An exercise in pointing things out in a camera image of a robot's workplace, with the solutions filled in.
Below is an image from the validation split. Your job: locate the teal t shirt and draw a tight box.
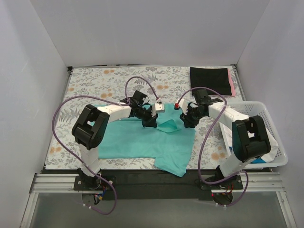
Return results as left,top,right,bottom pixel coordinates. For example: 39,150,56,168
98,104,195,177

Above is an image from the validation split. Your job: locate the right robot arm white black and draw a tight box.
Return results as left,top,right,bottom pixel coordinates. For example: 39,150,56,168
174,87,271,186

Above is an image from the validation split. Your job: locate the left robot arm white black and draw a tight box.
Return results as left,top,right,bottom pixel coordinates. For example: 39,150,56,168
72,90,164,190

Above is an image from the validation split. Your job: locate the floral table cloth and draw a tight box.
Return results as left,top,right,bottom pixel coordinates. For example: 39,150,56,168
45,66,244,170

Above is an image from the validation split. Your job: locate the folded black t shirt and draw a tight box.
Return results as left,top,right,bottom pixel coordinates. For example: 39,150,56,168
190,67,231,96

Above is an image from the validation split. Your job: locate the folded pink t shirt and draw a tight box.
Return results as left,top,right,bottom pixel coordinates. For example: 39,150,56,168
228,69,236,97

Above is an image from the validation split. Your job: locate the white plastic basket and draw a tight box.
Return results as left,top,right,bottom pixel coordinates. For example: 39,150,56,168
211,101,288,169

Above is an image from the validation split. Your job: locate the blue t shirt in basket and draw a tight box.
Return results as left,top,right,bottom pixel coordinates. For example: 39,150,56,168
251,158,266,164

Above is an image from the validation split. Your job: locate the white t shirt in basket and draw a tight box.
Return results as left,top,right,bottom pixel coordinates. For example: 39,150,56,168
219,123,279,163

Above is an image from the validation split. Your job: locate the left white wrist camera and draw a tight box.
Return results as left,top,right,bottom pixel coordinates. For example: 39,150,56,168
152,102,165,117

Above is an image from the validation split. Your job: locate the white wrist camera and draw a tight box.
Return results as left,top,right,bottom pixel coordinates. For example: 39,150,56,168
152,102,165,117
174,98,188,114

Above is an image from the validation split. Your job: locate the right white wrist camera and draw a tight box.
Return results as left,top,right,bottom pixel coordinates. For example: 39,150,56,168
174,98,188,114

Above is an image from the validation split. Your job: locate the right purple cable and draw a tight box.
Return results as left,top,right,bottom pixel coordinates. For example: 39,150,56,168
177,86,250,211

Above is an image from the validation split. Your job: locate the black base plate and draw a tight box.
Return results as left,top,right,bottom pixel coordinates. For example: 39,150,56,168
73,170,243,200

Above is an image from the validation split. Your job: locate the aluminium front rail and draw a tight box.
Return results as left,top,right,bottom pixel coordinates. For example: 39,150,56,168
30,170,285,192

